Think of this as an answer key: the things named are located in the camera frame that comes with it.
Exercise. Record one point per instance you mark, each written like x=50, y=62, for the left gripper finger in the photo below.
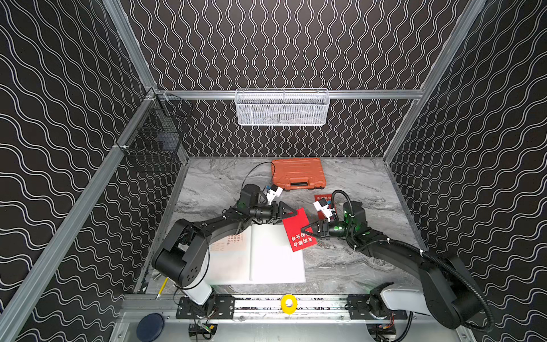
x=285, y=219
x=284, y=208

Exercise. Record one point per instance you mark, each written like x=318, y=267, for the white wire mesh basket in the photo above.
x=282, y=107

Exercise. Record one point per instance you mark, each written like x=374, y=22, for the black wire mesh basket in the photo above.
x=154, y=144

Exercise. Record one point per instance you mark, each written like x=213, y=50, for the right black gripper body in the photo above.
x=339, y=229

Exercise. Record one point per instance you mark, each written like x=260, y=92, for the yellow tape roll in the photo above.
x=289, y=304

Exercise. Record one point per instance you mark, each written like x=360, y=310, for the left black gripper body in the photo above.
x=276, y=211

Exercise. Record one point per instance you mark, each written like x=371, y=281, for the red card top row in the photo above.
x=327, y=198

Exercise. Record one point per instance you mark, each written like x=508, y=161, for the orange plastic tool case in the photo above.
x=299, y=173

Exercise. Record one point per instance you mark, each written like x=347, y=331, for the dark blue round disc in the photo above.
x=150, y=327

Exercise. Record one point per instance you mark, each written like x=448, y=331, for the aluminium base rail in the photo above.
x=262, y=309

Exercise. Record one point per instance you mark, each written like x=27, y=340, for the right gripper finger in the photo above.
x=318, y=226
x=317, y=235

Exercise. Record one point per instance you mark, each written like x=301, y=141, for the white photo album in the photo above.
x=267, y=259

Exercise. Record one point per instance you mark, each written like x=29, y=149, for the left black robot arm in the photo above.
x=184, y=254

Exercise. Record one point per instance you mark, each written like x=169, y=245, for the beige card small red text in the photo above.
x=233, y=243

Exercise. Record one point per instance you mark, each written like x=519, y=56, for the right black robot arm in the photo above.
x=450, y=294

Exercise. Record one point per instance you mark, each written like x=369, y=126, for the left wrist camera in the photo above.
x=273, y=192

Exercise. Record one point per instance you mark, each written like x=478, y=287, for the yellow pencil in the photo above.
x=162, y=288

